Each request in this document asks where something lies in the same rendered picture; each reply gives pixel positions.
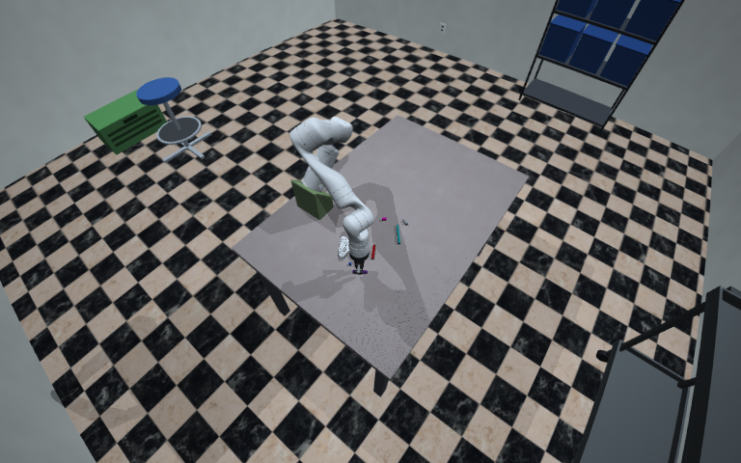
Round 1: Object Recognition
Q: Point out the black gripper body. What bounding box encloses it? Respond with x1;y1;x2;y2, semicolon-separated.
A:
349;252;370;266

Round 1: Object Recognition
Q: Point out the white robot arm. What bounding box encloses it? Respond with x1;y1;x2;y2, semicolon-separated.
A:
289;117;374;259

